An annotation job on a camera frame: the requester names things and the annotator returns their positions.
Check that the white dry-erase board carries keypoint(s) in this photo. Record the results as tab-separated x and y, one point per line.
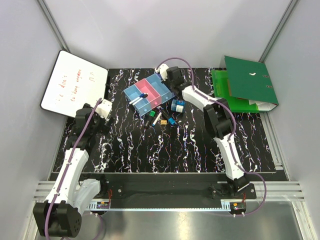
73	82

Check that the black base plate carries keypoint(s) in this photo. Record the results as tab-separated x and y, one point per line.
125	185

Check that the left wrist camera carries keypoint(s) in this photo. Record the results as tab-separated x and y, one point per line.
104	109

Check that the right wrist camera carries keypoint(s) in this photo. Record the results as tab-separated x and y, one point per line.
162	71

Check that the green plastic folder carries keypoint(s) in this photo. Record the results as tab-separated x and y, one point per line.
221	90

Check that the light blue capped marker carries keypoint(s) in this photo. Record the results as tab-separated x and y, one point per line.
157	119

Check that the pink bin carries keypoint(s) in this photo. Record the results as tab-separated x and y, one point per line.
153	97

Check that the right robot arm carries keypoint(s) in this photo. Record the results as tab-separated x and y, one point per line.
219	123

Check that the light blue bin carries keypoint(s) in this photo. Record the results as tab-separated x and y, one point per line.
142	107

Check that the green capped black highlighter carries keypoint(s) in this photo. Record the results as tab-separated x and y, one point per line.
149	119

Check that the blue white marker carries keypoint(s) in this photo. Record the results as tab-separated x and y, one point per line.
143	94

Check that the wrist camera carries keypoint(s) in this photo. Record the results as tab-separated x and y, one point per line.
162	71
104	109

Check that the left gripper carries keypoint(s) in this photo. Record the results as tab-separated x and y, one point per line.
106	126

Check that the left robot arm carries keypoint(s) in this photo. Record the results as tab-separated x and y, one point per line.
60	214

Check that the blue capped black marker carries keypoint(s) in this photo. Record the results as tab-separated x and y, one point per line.
168	118

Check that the green ring binder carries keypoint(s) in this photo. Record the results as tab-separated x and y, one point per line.
250	81

